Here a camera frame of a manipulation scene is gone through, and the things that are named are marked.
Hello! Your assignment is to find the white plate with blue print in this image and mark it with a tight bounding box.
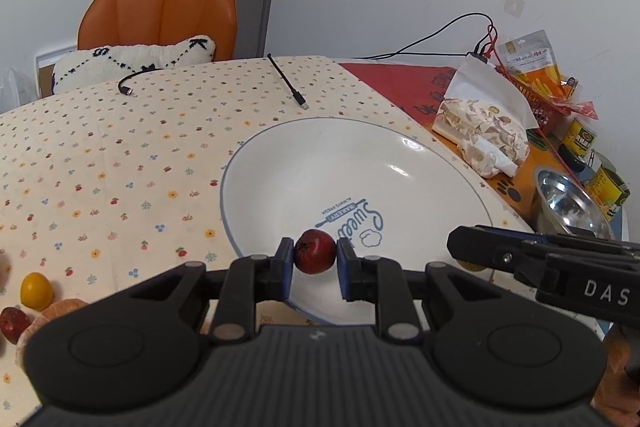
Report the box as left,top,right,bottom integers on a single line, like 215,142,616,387
219,117,533,327

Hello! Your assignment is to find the steel bowl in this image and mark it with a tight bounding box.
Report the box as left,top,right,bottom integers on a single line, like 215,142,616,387
531,166,615,239

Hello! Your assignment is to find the white framed board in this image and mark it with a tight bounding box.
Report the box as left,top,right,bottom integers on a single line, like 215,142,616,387
34,49,76,100

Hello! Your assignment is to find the yellow can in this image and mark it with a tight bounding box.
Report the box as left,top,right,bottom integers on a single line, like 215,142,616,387
586,159,632,220
566,118,599,158

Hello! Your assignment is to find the mandarin orange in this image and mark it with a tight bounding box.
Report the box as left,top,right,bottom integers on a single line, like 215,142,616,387
459,259,497,276

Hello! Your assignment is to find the orange snack packet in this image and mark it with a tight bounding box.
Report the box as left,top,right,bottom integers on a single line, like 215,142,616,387
500,30,563,100

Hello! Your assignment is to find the red printed table mat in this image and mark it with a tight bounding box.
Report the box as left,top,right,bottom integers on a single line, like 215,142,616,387
339,62,621,239

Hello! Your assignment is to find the clear plastic bag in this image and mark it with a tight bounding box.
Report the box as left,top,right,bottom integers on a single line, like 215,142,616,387
0,66,38,114

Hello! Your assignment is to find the thin black power cable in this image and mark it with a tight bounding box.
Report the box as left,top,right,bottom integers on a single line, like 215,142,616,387
350,12,498,60

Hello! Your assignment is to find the curled black USB cable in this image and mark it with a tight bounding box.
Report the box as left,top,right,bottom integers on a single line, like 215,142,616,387
118,68,166,96

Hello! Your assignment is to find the straight black charging cable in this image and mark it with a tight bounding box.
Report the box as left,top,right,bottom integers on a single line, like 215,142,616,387
267,53,310,109

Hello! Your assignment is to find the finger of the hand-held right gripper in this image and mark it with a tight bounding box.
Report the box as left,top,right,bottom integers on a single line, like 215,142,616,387
474,224,640,256
446,227,552,289

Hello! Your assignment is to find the red plastic basket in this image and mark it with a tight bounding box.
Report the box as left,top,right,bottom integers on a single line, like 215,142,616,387
502,72,568,132

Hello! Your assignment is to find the peeled tangerine piece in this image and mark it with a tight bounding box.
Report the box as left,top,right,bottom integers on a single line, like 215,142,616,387
14,298,90,373

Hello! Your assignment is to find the white cushion with black pattern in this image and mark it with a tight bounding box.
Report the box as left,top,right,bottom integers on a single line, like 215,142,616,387
51,36,217,96

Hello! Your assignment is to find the person's right hand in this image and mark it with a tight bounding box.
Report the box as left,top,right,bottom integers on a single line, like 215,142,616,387
594,324,640,427

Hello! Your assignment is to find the patterned tissue pack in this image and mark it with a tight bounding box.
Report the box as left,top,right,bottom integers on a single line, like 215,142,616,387
432,56,538,180

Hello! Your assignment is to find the red snack wrapper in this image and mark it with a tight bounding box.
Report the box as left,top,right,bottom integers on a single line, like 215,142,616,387
557,77,599,122

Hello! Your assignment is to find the small red fruit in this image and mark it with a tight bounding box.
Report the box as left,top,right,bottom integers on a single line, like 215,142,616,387
0,306,32,344
293,229,337,275

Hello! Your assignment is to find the orange chair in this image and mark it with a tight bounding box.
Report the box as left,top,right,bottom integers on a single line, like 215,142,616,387
77,0,237,62

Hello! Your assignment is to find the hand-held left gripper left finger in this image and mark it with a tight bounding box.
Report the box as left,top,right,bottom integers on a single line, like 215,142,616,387
132,237,297,343

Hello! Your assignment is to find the yellow kumquat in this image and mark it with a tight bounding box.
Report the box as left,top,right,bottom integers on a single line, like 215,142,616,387
20,272,54,310

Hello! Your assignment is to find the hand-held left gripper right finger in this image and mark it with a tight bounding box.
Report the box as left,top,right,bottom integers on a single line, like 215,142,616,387
336,237,496,343

